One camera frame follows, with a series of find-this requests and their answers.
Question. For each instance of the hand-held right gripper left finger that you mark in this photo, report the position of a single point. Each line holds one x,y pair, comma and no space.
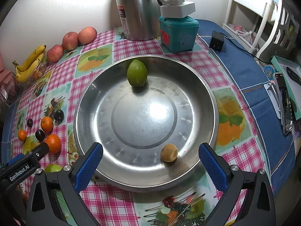
90,167

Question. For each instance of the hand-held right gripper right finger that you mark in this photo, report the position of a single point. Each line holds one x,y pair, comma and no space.
211,169

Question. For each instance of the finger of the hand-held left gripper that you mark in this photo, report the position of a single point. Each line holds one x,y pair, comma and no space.
38,152

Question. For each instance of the dark purple plum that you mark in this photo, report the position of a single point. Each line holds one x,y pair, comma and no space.
29,123
59,115
39,135

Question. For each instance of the green apple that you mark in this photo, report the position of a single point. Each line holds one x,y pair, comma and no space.
53,169

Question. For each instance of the round steel basin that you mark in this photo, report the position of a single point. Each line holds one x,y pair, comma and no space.
141,122

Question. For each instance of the small orange tangerine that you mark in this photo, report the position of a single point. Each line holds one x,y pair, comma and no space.
22,135

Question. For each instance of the small brown round fruit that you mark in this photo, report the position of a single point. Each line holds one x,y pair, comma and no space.
168,153

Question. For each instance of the clear plastic bag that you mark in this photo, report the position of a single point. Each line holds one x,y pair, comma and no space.
8,89

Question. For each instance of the clear plastic fruit box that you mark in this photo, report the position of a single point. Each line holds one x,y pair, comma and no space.
38,75

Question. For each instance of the yellow banana bunch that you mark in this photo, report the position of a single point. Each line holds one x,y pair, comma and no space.
29,63

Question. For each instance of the black smartphone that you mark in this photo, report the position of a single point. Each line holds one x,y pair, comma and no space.
283,103

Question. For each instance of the red apple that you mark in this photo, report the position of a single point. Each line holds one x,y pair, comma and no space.
70,41
87,35
55,53

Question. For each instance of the green pear-shaped fruit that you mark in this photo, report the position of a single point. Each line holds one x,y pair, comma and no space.
137,74

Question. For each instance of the round blue badge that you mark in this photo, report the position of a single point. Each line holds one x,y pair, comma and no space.
268,71

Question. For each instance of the pink checked fruit tablecloth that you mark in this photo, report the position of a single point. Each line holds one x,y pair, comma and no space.
94,51

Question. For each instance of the black power adapter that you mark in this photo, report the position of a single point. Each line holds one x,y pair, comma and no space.
216,41

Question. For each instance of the teal plastic box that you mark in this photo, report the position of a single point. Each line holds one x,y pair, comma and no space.
180,34

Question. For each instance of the pink plastic bag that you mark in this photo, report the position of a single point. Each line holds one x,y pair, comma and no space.
243,34

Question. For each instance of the white curved chair back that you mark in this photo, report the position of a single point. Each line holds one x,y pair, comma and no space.
279,28

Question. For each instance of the steel thermos jug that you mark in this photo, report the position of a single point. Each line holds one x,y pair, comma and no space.
141,11

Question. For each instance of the white power socket block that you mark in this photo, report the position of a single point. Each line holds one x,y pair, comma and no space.
178,9

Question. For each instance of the white wooden chair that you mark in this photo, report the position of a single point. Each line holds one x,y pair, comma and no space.
249,7

